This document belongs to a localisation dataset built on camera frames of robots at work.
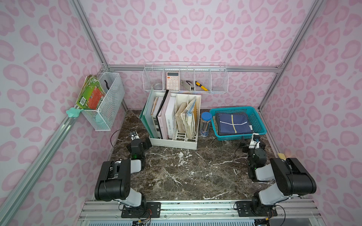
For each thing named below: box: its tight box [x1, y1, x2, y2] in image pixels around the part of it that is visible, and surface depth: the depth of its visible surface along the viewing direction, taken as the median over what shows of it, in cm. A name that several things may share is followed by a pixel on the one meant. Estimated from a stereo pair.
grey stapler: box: [180, 80, 195, 91], surface depth 101 cm
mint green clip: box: [65, 107, 84, 118], surface depth 64 cm
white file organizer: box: [148, 91, 202, 150], surface depth 92 cm
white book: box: [161, 89, 177, 139], surface depth 88 cm
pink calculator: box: [166, 71, 180, 91], surface depth 97 cm
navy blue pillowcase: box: [214, 112, 254, 136], surface depth 101 cm
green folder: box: [139, 87, 160, 139], surface depth 82 cm
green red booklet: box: [75, 74, 107, 111], surface depth 73 cm
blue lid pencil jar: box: [199, 111, 212, 138], surface depth 97 cm
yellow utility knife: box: [195, 80, 209, 92], surface depth 100 cm
